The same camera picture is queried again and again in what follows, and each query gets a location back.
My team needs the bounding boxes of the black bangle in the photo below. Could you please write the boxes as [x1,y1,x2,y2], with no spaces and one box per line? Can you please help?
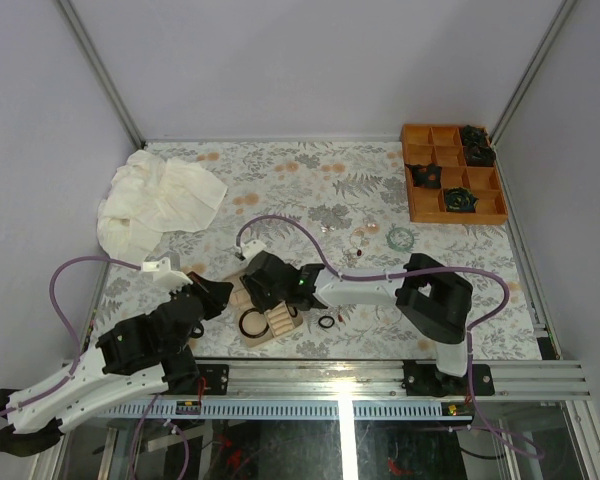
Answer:
[238,308,269,340]

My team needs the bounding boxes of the beige jewelry box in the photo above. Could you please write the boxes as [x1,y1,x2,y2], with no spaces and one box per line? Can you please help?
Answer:
[226,274,304,349]

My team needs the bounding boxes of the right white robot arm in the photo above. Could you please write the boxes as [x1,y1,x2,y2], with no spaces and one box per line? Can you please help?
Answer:
[240,251,473,395]

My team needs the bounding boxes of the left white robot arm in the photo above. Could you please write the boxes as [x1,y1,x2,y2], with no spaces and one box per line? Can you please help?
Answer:
[0,274,233,457]

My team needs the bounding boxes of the floral patterned tablecloth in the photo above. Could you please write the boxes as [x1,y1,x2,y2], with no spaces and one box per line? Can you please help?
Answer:
[94,139,541,360]

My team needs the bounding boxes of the white crumpled cloth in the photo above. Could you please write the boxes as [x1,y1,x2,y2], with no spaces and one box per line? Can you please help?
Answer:
[96,150,228,265]

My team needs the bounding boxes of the black flower orange dots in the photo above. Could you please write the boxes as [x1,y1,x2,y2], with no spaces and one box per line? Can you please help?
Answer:
[407,163,442,189]

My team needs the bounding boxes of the black flower green swirls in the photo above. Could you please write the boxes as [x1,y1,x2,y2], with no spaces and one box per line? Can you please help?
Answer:
[443,187,478,213]

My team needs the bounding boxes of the orange wooden divided tray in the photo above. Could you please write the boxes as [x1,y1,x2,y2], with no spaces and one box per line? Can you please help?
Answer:
[401,124,508,225]

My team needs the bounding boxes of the black fabric flower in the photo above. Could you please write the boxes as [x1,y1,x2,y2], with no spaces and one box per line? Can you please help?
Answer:
[459,125,489,145]
[464,143,496,168]

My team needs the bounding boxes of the black fabric flower top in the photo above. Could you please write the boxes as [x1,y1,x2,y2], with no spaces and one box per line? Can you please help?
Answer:
[459,125,489,145]

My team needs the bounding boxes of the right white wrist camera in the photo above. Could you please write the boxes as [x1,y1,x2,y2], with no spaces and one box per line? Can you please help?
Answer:
[234,240,267,261]

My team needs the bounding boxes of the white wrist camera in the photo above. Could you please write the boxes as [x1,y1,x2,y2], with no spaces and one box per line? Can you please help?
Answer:
[234,240,267,261]
[140,257,193,292]

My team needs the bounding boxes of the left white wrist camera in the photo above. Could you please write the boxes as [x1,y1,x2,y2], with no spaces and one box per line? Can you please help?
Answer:
[140,257,193,292]

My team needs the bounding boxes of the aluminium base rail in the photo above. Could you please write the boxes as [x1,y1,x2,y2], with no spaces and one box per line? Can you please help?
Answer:
[69,359,590,421]

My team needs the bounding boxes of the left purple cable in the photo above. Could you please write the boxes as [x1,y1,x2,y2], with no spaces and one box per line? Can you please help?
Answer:
[0,255,146,454]

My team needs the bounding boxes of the purple cable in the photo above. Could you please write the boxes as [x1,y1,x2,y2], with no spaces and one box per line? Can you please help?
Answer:
[233,214,546,461]
[0,255,146,454]

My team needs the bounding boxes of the thin silver cuff bracelet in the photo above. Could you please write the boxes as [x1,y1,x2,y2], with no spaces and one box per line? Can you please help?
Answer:
[374,304,407,328]

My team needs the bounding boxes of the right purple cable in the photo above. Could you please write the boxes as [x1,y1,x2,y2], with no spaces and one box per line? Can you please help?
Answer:
[233,214,546,461]

